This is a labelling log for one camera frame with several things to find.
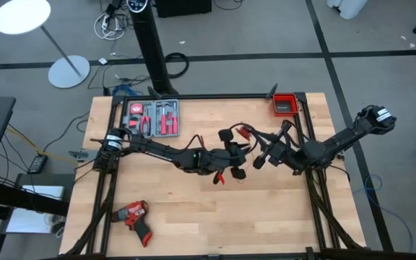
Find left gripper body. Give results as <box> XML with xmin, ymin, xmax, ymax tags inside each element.
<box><xmin>211</xmin><ymin>129</ymin><xmax>248</xmax><ymax>181</ymax></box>

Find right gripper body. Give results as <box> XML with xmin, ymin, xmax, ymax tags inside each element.
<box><xmin>253</xmin><ymin>121</ymin><xmax>293</xmax><ymax>170</ymax></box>

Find black wire spool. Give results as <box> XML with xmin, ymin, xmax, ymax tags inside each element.
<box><xmin>237</xmin><ymin>124</ymin><xmax>254</xmax><ymax>140</ymax></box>

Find small red plastic bin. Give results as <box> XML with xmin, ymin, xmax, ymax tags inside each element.
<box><xmin>272</xmin><ymin>92</ymin><xmax>300</xmax><ymax>118</ymax></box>

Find grey tool kit case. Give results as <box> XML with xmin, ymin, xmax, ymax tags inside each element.
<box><xmin>121</xmin><ymin>98</ymin><xmax>181</xmax><ymax>140</ymax></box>

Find black tower fan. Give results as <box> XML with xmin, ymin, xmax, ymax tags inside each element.
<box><xmin>126</xmin><ymin>0</ymin><xmax>181</xmax><ymax>97</ymax></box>

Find black box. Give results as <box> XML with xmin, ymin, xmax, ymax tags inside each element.
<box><xmin>155</xmin><ymin>0</ymin><xmax>213</xmax><ymax>19</ymax></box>

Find white plastic container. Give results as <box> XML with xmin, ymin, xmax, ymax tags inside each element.
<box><xmin>326</xmin><ymin>0</ymin><xmax>370</xmax><ymax>20</ymax></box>

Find black side stand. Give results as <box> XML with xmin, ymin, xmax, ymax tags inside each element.
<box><xmin>0</xmin><ymin>172</ymin><xmax>76</xmax><ymax>260</ymax></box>

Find white flat box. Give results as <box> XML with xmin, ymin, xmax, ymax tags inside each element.
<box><xmin>22</xmin><ymin>184</ymin><xmax>66</xmax><ymax>202</ymax></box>

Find black power adapter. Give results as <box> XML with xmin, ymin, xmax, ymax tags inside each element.
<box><xmin>27</xmin><ymin>153</ymin><xmax>49</xmax><ymax>176</ymax></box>

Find white round side table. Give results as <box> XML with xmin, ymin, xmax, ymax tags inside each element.
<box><xmin>0</xmin><ymin>0</ymin><xmax>91</xmax><ymax>90</ymax></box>

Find black left camera cable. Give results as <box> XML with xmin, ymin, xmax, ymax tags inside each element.
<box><xmin>182</xmin><ymin>122</ymin><xmax>260</xmax><ymax>155</ymax></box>

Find black camera cable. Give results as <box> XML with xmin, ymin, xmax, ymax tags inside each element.
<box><xmin>182</xmin><ymin>122</ymin><xmax>260</xmax><ymax>155</ymax></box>
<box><xmin>289</xmin><ymin>121</ymin><xmax>312</xmax><ymax>144</ymax></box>

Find black right camera cable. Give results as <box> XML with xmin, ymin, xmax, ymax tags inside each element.
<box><xmin>289</xmin><ymin>121</ymin><xmax>312</xmax><ymax>144</ymax></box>

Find black aluminium rig frame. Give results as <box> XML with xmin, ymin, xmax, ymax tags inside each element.
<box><xmin>48</xmin><ymin>83</ymin><xmax>416</xmax><ymax>260</ymax></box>

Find red handled screwdriver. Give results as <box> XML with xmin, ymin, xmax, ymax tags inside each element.
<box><xmin>168</xmin><ymin>111</ymin><xmax>179</xmax><ymax>136</ymax></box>

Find red handled hammer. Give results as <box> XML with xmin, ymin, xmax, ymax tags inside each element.
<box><xmin>156</xmin><ymin>101</ymin><xmax>173</xmax><ymax>135</ymax></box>

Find red handled pliers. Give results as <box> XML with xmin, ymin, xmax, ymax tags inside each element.
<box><xmin>139</xmin><ymin>114</ymin><xmax>152</xmax><ymax>137</ymax></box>

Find long blue floor cable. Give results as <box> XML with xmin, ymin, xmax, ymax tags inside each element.
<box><xmin>352</xmin><ymin>173</ymin><xmax>415</xmax><ymax>254</ymax></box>

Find coiled black floor cable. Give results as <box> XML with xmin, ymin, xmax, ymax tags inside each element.
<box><xmin>164</xmin><ymin>51</ymin><xmax>191</xmax><ymax>79</ymax></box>

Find red black cordless drill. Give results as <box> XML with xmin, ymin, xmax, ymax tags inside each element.
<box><xmin>110</xmin><ymin>199</ymin><xmax>155</xmax><ymax>248</ymax></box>

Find blue cable bundle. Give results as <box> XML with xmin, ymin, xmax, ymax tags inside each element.
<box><xmin>112</xmin><ymin>84</ymin><xmax>141</xmax><ymax>98</ymax></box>

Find white power strip cables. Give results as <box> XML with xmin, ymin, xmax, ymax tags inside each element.
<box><xmin>93</xmin><ymin>9</ymin><xmax>127</xmax><ymax>41</ymax></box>

